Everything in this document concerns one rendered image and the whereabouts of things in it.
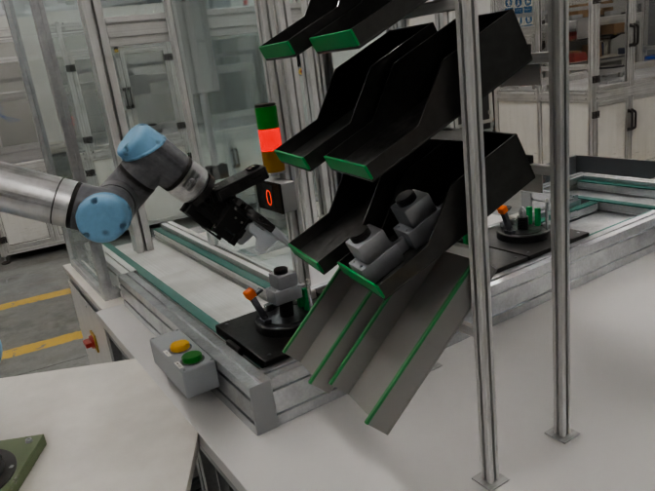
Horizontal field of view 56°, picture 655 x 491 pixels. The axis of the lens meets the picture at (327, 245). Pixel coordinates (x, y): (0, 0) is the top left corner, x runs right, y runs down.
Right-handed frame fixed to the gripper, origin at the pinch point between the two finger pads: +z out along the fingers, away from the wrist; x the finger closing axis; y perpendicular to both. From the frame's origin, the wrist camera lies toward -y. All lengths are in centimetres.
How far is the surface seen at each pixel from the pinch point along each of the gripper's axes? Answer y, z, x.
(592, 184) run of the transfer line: -91, 112, -25
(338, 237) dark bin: -1.8, -5.6, 27.1
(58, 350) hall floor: 93, 71, -273
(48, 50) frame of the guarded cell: -15, -47, -82
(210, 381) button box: 31.4, 4.4, 1.8
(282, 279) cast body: 6.7, 5.3, 2.1
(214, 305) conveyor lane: 18.7, 16.2, -36.2
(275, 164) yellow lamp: -15.8, -1.7, -16.5
